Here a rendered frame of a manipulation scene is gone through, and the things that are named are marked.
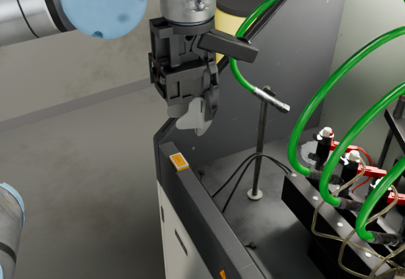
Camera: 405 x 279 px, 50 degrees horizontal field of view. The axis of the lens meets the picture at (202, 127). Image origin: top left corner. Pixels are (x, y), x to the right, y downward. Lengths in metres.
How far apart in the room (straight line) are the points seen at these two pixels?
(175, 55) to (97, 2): 0.23
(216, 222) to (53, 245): 1.36
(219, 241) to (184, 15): 0.50
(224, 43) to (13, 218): 0.48
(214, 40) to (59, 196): 1.88
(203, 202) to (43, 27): 0.64
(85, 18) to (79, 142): 2.32
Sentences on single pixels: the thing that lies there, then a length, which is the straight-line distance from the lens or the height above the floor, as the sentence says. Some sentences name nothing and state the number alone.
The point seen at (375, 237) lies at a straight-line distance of 0.74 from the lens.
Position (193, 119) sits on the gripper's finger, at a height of 1.27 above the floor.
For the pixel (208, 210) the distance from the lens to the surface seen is 0.96.
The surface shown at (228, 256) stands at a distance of 0.89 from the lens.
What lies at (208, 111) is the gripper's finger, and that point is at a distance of 0.66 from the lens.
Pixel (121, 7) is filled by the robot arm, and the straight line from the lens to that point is 0.40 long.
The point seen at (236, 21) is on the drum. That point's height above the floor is 0.66.
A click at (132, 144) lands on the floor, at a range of 2.62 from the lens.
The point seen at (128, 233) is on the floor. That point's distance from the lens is 2.16.
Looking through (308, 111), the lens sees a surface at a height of 1.28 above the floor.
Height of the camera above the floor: 1.68
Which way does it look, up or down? 38 degrees down
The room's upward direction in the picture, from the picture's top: straight up
